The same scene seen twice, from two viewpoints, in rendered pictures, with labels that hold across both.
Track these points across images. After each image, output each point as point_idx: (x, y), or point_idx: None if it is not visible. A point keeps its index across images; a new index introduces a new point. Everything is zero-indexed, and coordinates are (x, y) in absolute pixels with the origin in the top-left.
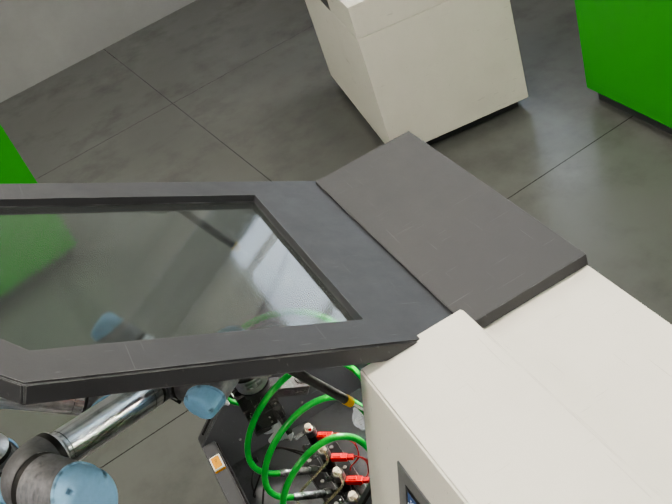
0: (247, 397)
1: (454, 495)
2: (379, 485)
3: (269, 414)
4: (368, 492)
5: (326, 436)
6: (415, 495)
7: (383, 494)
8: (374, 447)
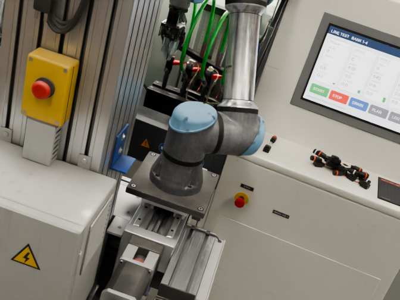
0: (182, 11)
1: (384, 3)
2: (286, 43)
3: (183, 28)
4: (261, 59)
5: (179, 62)
6: (339, 24)
7: (289, 47)
8: (293, 17)
